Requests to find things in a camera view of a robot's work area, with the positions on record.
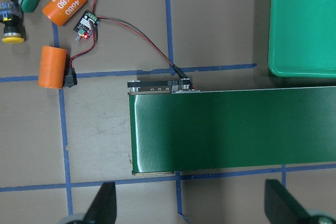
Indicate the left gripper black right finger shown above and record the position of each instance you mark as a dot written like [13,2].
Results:
[280,206]

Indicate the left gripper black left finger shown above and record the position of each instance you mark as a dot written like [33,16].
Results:
[103,207]

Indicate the plain orange cylinder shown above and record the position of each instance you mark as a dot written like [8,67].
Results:
[52,67]

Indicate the yellow push button switch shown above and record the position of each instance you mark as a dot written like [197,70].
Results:
[11,18]

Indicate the orange cylinder labelled 4680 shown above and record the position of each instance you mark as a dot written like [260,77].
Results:
[60,11]

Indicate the green push button switch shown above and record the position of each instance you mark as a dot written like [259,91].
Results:
[27,6]

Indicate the green conveyor belt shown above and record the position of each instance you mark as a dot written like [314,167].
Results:
[177,129]

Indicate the green plastic tray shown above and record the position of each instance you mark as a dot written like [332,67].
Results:
[302,38]

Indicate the motor speed controller board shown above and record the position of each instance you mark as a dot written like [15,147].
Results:
[86,25]

